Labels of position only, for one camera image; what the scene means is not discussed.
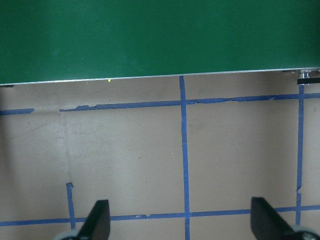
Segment green box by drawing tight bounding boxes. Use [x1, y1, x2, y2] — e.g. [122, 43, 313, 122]
[0, 0, 320, 87]

